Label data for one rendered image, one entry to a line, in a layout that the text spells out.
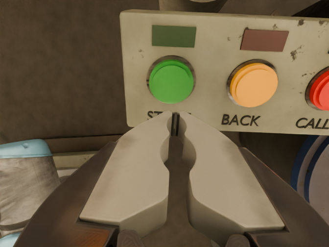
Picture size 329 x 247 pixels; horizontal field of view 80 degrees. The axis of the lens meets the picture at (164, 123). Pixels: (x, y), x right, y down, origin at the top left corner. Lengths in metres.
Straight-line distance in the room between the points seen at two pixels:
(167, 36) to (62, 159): 0.69
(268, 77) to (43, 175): 0.52
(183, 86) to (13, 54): 0.86
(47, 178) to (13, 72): 0.53
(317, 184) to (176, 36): 0.41
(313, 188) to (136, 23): 0.44
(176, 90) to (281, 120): 0.12
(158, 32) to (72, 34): 0.72
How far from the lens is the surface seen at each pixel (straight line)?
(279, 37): 0.20
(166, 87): 0.18
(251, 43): 0.19
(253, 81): 0.19
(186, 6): 0.32
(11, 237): 0.60
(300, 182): 0.50
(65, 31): 0.89
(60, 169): 0.80
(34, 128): 0.97
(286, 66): 0.21
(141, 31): 0.18
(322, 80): 0.23
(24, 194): 0.56
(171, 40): 0.18
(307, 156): 0.49
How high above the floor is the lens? 0.79
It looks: 79 degrees down
